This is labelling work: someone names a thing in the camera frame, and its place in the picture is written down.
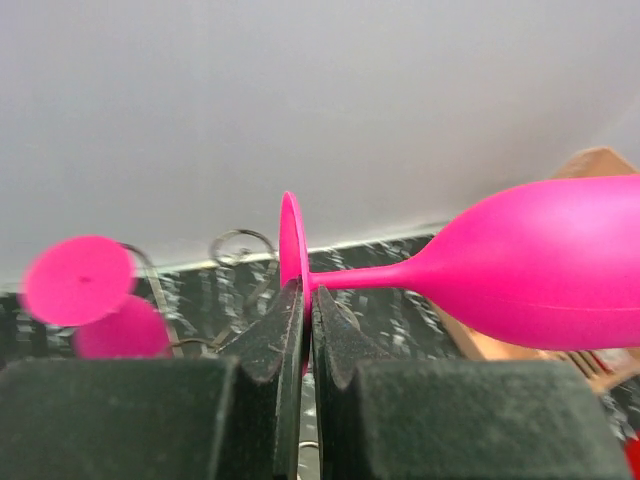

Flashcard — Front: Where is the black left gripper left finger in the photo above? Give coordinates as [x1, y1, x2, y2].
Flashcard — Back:
[1, 281, 304, 479]

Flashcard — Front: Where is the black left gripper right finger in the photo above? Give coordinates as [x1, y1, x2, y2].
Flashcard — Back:
[312, 289, 631, 479]

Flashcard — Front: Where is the pink wine glass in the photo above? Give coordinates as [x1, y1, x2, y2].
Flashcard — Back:
[20, 235, 170, 359]
[279, 174, 639, 345]

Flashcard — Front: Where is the red wine glass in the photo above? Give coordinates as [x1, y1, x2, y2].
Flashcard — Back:
[624, 438, 640, 480]

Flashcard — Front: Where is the copper wire wine glass rack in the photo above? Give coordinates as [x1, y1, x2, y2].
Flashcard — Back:
[124, 229, 279, 357]

